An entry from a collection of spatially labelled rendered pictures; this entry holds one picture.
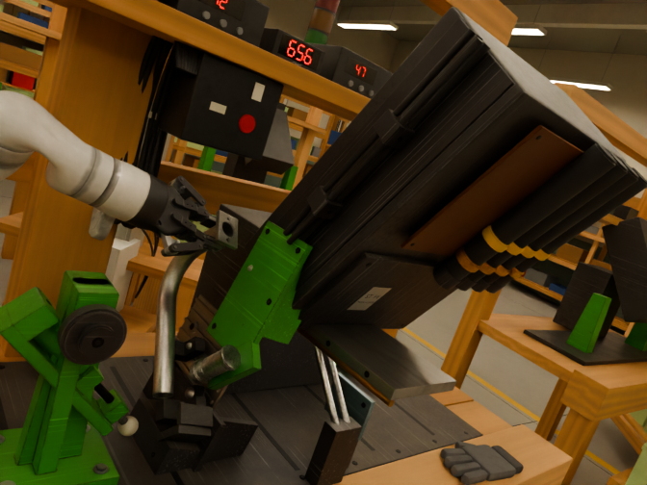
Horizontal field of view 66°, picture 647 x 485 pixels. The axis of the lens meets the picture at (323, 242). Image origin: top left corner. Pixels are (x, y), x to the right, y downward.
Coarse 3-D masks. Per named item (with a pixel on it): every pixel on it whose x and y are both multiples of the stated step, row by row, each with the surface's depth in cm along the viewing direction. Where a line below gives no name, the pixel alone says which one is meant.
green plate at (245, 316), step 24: (264, 240) 81; (264, 264) 79; (288, 264) 76; (240, 288) 81; (264, 288) 77; (288, 288) 75; (240, 312) 79; (264, 312) 75; (288, 312) 79; (216, 336) 80; (240, 336) 77; (264, 336) 77; (288, 336) 80
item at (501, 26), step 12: (420, 0) 131; (432, 0) 128; (444, 0) 125; (456, 0) 128; (468, 0) 130; (480, 0) 133; (492, 0) 136; (444, 12) 134; (468, 12) 132; (480, 12) 135; (492, 12) 137; (504, 12) 140; (480, 24) 136; (492, 24) 139; (504, 24) 142; (504, 36) 144
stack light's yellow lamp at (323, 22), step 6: (318, 12) 108; (324, 12) 108; (312, 18) 109; (318, 18) 108; (324, 18) 108; (330, 18) 109; (312, 24) 109; (318, 24) 109; (324, 24) 109; (330, 24) 110; (318, 30) 109; (324, 30) 109; (330, 30) 111
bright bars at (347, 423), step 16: (320, 352) 85; (320, 368) 84; (336, 384) 84; (336, 416) 81; (336, 432) 78; (352, 432) 81; (320, 448) 80; (336, 448) 79; (352, 448) 82; (320, 464) 80; (336, 464) 81; (320, 480) 80; (336, 480) 83
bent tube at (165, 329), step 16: (224, 224) 80; (224, 240) 77; (176, 256) 82; (192, 256) 82; (176, 272) 82; (160, 288) 82; (176, 288) 82; (160, 304) 80; (160, 320) 79; (160, 336) 77; (160, 352) 76; (160, 368) 74; (160, 384) 73
